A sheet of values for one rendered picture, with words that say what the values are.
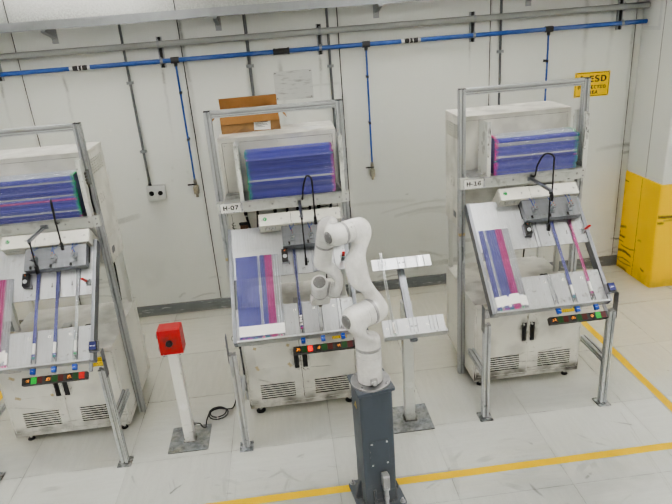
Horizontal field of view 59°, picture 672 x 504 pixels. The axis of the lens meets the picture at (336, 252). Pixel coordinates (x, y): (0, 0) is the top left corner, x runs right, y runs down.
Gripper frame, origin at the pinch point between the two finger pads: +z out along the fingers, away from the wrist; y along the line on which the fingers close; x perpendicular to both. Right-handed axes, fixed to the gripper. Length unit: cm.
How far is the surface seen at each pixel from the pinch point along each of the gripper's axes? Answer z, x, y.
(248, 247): 16, 45, -38
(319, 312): 14.6, -0.3, -0.4
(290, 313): 14.6, 1.1, -16.7
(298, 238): 10.0, 44.7, -7.7
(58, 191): -14, 78, -138
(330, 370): 67, -22, 4
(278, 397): 78, -32, -31
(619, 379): 81, -47, 191
